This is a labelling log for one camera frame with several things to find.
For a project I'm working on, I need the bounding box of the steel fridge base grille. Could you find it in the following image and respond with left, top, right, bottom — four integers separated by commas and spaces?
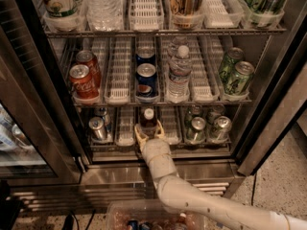
10, 160, 245, 212

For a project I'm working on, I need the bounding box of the rear red cola can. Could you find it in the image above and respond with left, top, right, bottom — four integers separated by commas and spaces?
76, 50, 102, 87

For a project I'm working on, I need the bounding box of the fridge glass door left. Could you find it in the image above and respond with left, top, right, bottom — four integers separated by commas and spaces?
0, 0, 82, 187

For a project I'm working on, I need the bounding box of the front red cola can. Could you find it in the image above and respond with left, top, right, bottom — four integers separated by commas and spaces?
69, 64, 99, 99

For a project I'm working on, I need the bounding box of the front green soda can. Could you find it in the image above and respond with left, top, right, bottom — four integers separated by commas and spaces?
224, 61, 254, 95

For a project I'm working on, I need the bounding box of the rear green soda can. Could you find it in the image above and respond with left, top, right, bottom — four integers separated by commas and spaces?
219, 47, 244, 83

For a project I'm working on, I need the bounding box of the silver blue can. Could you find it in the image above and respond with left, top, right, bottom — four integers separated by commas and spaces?
94, 107, 112, 133
88, 117, 107, 140

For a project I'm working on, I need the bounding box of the black plug left floor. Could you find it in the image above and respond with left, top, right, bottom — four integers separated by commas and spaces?
61, 212, 80, 230

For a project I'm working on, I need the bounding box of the black cable on floor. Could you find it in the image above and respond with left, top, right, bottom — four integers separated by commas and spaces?
250, 172, 257, 206

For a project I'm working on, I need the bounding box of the fridge door right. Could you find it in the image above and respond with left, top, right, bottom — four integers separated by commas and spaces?
236, 9, 307, 176

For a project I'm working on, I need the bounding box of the front right green can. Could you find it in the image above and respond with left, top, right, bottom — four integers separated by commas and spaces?
209, 116, 232, 141

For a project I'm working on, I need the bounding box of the front clear water bottle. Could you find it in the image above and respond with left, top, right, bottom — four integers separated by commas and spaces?
168, 45, 192, 103

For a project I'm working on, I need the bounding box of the rear clear water bottle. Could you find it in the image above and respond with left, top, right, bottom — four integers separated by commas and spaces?
167, 36, 188, 58

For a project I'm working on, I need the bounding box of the blue can in bin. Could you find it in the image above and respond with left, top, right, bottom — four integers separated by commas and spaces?
127, 219, 139, 230

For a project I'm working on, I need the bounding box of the rear left green can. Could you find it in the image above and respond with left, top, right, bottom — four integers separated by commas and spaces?
184, 104, 203, 126

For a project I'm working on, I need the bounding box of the rear blue pepsi can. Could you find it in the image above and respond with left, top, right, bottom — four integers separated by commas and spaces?
136, 47, 155, 65

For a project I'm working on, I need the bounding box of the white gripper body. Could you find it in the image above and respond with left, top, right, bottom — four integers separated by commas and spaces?
141, 139, 177, 180

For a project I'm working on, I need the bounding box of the rear right green can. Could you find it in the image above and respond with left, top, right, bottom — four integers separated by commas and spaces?
206, 104, 225, 125

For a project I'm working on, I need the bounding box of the red cola can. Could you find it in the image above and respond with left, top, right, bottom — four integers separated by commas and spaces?
69, 64, 99, 99
76, 50, 102, 87

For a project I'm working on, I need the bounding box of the front left green can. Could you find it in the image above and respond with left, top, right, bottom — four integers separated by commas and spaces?
186, 117, 206, 142

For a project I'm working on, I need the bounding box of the clear plastic bin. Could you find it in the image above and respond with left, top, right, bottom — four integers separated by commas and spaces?
106, 199, 204, 230

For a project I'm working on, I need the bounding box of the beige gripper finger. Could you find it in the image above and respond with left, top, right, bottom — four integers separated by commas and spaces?
154, 121, 165, 139
134, 124, 149, 150

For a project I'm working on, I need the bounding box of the front silver blue can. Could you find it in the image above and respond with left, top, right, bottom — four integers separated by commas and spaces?
88, 117, 107, 140

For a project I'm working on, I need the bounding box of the brown tea bottle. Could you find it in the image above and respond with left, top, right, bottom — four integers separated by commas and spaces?
169, 0, 203, 29

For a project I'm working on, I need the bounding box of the brown bottle in bin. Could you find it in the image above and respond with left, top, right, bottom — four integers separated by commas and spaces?
175, 213, 187, 230

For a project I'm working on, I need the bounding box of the front blue pepsi can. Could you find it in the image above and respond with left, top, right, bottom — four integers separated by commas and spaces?
136, 63, 157, 98

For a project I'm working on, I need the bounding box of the rear silver blue can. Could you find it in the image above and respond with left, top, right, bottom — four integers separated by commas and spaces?
94, 107, 112, 133

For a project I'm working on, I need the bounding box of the blue pepsi can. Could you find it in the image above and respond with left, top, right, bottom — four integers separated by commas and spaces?
136, 63, 157, 98
136, 47, 155, 65

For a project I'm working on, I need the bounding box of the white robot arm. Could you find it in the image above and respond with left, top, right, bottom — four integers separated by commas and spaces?
134, 122, 307, 230

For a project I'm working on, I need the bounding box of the brown bottle white cap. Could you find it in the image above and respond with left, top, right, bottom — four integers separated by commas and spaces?
140, 108, 157, 138

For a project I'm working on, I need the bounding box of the green soda can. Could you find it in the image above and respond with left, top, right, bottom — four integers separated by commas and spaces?
224, 61, 254, 95
219, 47, 244, 83

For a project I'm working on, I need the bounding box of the large clear water bottle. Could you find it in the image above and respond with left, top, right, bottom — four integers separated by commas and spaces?
85, 0, 123, 32

